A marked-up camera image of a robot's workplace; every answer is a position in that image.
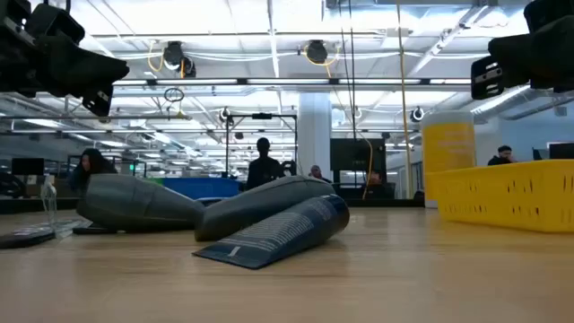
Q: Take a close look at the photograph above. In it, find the thin yellow cable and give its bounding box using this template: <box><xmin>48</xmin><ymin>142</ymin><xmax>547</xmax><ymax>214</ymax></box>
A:
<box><xmin>358</xmin><ymin>133</ymin><xmax>375</xmax><ymax>201</ymax></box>

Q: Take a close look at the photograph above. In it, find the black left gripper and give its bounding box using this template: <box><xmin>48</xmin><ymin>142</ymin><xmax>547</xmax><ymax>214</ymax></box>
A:
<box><xmin>0</xmin><ymin>0</ymin><xmax>131</xmax><ymax>118</ymax></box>

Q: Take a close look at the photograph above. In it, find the black aluminium table frame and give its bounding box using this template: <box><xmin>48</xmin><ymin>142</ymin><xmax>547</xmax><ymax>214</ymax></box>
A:
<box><xmin>0</xmin><ymin>196</ymin><xmax>426</xmax><ymax>215</ymax></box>

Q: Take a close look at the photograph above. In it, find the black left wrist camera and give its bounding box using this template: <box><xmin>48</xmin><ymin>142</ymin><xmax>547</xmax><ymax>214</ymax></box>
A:
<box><xmin>25</xmin><ymin>2</ymin><xmax>87</xmax><ymax>46</ymax></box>

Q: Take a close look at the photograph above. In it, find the black chair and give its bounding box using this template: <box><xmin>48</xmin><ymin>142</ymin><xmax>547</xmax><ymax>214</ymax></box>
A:
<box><xmin>0</xmin><ymin>171</ymin><xmax>27</xmax><ymax>199</ymax></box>

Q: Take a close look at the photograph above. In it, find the grey toiletry tube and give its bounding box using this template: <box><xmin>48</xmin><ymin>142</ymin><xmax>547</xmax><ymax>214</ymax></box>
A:
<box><xmin>75</xmin><ymin>173</ymin><xmax>205</xmax><ymax>232</ymax></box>
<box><xmin>193</xmin><ymin>174</ymin><xmax>337</xmax><ymax>243</ymax></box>

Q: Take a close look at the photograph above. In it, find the dark blue toiletry tube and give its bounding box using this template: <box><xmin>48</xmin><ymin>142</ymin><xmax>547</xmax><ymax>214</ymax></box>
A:
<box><xmin>191</xmin><ymin>193</ymin><xmax>352</xmax><ymax>271</ymax></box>

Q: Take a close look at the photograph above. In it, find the black hanging cable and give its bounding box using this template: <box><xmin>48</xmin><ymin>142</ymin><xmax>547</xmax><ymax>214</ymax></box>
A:
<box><xmin>338</xmin><ymin>0</ymin><xmax>359</xmax><ymax>142</ymax></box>

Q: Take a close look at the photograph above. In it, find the yellow canister with white lid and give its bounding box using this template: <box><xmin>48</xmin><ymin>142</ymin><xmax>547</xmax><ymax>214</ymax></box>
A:
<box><xmin>421</xmin><ymin>109</ymin><xmax>477</xmax><ymax>209</ymax></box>

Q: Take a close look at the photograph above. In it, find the yellow plastic basket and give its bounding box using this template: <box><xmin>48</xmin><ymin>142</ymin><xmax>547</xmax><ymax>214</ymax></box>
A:
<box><xmin>424</xmin><ymin>159</ymin><xmax>574</xmax><ymax>234</ymax></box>

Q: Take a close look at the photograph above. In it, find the long ceiling light bar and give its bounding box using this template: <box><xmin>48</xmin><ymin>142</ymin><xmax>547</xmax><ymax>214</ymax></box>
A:
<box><xmin>111</xmin><ymin>76</ymin><xmax>474</xmax><ymax>88</ymax></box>

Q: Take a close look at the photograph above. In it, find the black comb in clear package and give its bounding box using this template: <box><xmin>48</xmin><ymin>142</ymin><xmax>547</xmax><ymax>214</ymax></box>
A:
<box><xmin>0</xmin><ymin>174</ymin><xmax>93</xmax><ymax>251</ymax></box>

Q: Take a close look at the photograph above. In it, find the black computer monitor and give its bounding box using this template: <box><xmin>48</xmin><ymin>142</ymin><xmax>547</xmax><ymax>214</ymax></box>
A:
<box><xmin>547</xmin><ymin>142</ymin><xmax>574</xmax><ymax>161</ymax></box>
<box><xmin>11</xmin><ymin>157</ymin><xmax>47</xmax><ymax>178</ymax></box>

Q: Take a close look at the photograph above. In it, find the white building column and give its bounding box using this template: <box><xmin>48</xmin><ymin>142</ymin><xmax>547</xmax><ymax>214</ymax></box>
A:
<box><xmin>297</xmin><ymin>92</ymin><xmax>334</xmax><ymax>181</ymax></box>

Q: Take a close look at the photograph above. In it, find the blue plastic basket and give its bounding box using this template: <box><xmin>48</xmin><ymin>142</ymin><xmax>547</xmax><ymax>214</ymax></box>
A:
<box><xmin>161</xmin><ymin>177</ymin><xmax>241</xmax><ymax>201</ymax></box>

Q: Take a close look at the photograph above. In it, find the person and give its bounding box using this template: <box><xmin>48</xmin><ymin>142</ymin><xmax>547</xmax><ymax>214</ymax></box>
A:
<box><xmin>364</xmin><ymin>170</ymin><xmax>387</xmax><ymax>199</ymax></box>
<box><xmin>308</xmin><ymin>164</ymin><xmax>334</xmax><ymax>184</ymax></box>
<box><xmin>66</xmin><ymin>147</ymin><xmax>119</xmax><ymax>196</ymax></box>
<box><xmin>245</xmin><ymin>136</ymin><xmax>286</xmax><ymax>192</ymax></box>
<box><xmin>486</xmin><ymin>144</ymin><xmax>517</xmax><ymax>168</ymax></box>

